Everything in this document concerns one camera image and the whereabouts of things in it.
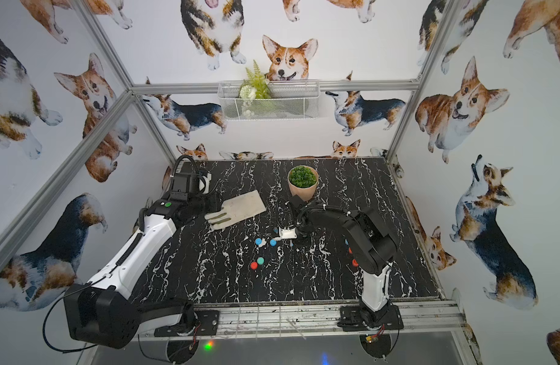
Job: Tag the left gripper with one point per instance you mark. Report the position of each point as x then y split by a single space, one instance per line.
207 203

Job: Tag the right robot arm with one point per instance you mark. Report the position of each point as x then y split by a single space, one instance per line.
372 245

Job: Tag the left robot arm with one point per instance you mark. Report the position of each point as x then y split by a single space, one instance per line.
101 312

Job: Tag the potted green plant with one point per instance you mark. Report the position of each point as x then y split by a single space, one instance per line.
303 181

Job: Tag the beige paper sheet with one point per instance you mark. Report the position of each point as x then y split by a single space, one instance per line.
236 210

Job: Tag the fern and white flower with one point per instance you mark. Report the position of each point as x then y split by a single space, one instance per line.
255 86

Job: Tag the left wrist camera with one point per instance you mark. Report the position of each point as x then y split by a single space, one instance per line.
193 183

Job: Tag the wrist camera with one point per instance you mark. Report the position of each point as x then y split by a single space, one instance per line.
193 183
286 234

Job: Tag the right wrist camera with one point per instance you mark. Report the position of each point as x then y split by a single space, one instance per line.
286 234

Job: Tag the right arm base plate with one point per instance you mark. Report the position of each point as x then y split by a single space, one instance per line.
361 318

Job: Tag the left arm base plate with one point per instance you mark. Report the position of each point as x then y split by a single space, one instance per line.
203 322

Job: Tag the white wire basket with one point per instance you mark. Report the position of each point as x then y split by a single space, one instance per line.
273 101

